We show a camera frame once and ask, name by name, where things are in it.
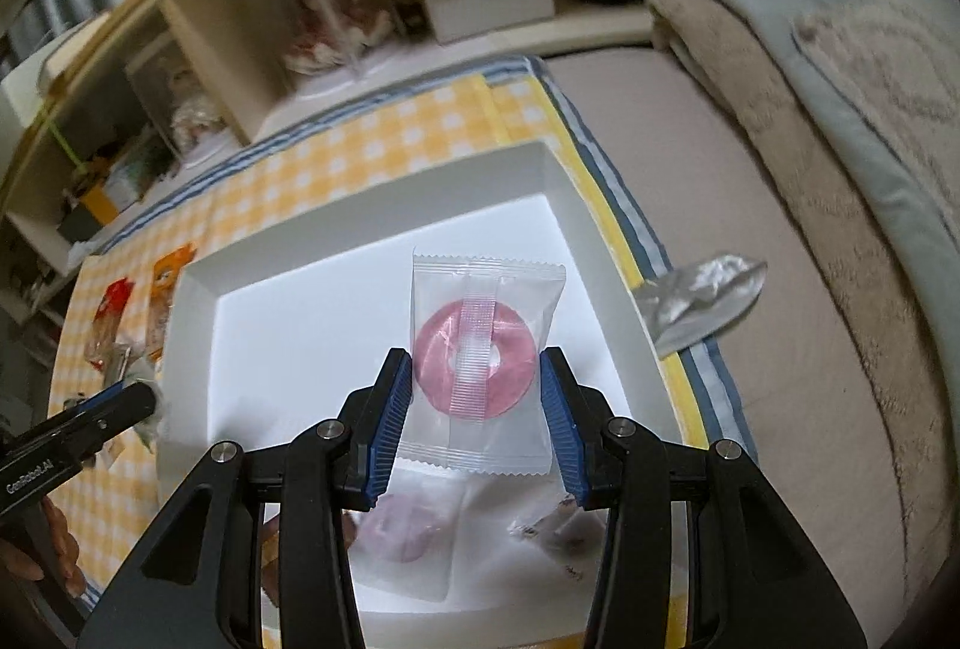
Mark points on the cream textured pillow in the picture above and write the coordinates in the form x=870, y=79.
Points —
x=892, y=63

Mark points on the clear wrapped candies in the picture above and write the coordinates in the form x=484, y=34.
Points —
x=559, y=533

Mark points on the tissue box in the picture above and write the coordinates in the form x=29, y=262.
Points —
x=139, y=172

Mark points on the pink dress doll case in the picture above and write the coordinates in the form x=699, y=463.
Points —
x=322, y=11

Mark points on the white dress doll case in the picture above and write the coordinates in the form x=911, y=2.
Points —
x=184, y=109

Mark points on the dark green box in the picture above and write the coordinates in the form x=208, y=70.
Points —
x=75, y=227

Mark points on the beige mattress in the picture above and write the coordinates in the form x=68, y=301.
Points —
x=712, y=169

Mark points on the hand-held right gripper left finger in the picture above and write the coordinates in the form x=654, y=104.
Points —
x=390, y=428

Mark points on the green ribbon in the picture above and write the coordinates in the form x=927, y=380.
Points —
x=64, y=140

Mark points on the person's left hand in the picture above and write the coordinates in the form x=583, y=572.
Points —
x=56, y=544

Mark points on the beige fleece blanket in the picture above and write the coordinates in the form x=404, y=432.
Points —
x=810, y=206

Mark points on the silver foil wrapper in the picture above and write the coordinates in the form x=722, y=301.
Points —
x=697, y=300

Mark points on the white foam box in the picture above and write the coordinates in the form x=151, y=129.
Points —
x=19, y=86

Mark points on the yellow checkered tablecloth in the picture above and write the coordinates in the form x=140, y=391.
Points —
x=337, y=124

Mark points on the white tray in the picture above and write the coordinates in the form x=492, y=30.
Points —
x=285, y=334

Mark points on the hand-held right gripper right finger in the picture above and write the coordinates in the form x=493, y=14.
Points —
x=559, y=428

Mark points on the orange snack packet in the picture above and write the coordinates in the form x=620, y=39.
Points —
x=169, y=270

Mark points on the wooden shelf unit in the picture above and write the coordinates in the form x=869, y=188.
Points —
x=225, y=18

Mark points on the red snack packet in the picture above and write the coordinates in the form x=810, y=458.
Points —
x=112, y=304

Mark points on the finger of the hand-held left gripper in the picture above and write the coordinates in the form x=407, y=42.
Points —
x=124, y=400
x=101, y=435

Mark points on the yellow box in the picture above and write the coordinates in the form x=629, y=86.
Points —
x=101, y=201

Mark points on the grey-blue blanket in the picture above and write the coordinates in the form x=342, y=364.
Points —
x=862, y=131

